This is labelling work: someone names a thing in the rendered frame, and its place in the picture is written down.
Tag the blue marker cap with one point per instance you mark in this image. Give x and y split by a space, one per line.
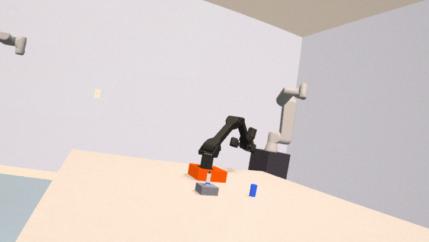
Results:
253 190

